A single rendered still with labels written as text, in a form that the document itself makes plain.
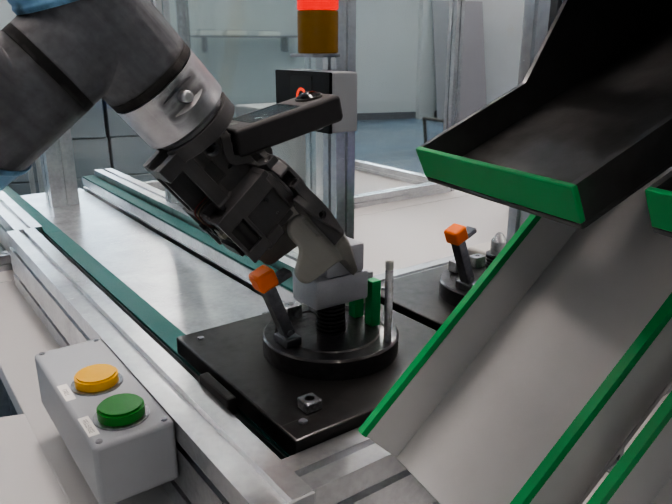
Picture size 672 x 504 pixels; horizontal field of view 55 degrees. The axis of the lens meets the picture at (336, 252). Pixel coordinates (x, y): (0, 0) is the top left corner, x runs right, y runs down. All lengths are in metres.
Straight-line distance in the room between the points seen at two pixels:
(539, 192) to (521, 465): 0.18
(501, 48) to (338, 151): 12.13
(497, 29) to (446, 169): 12.50
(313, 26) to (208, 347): 0.39
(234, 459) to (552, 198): 0.33
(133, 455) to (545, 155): 0.41
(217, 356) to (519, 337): 0.32
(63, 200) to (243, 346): 1.00
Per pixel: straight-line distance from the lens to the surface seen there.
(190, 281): 1.04
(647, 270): 0.46
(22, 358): 1.00
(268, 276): 0.60
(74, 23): 0.49
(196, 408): 0.62
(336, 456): 0.54
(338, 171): 0.85
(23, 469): 0.76
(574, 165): 0.38
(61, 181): 1.62
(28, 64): 0.48
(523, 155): 0.41
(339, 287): 0.63
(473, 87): 12.11
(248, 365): 0.65
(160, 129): 0.51
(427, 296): 0.82
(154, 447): 0.60
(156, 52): 0.50
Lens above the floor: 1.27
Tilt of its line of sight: 18 degrees down
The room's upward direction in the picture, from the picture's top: straight up
